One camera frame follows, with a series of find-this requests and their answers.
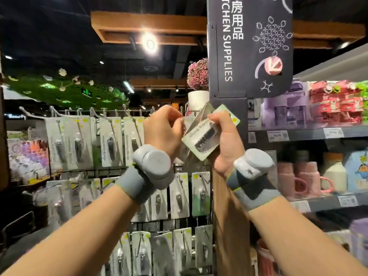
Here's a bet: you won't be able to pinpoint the round ceiling lamp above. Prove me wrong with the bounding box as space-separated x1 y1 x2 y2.
142 33 160 54

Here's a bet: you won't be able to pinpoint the pink flowers in white pot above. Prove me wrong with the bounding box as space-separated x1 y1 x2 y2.
187 57 211 117

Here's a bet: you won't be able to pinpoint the dark hanging aisle sign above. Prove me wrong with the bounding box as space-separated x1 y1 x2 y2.
207 0 294 100

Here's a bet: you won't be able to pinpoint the person's right hand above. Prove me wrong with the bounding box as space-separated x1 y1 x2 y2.
208 110 246 177

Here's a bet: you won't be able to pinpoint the row of pastel laundry bottles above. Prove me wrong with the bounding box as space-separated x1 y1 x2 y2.
7 140 51 184

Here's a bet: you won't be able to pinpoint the person's right forearm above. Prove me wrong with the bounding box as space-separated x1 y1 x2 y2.
247 195 368 276

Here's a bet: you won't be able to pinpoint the wooden ceiling frame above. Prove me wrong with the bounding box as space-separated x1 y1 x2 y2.
90 11 366 51

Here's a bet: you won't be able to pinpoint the wooden post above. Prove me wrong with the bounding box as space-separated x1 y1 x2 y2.
208 97 255 276

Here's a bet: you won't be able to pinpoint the person's left forearm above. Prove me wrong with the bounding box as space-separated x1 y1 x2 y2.
0 187 139 276

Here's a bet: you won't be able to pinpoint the wooden pillar panel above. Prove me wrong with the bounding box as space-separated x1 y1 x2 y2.
0 60 11 190

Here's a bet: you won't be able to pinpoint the green hanging ceiling decor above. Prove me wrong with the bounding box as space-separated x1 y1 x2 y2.
3 69 130 110

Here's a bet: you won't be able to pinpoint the blue cartoon box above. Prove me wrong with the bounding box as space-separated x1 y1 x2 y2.
345 149 368 192

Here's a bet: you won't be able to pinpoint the metal rail barrier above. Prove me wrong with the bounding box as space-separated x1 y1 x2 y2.
0 211 36 253

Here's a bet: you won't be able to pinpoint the rows of hung nail clipper packs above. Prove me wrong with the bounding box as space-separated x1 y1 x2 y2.
43 115 214 276

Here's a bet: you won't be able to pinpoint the person's left hand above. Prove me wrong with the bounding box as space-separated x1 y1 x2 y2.
144 105 185 161

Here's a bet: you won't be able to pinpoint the grey wrist tracker band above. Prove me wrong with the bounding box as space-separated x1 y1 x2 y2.
115 144 175 205
226 148 283 212

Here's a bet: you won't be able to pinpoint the grey kitchenware shelf unit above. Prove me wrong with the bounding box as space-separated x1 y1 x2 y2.
247 51 368 276

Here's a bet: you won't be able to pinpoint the purple boxed appliance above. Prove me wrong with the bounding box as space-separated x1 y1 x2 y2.
261 82 311 129

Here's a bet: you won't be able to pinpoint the row of pink red packs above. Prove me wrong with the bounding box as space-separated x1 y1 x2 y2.
309 80 368 125

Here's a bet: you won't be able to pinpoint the cream white jug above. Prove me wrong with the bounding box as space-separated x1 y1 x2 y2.
322 161 348 193

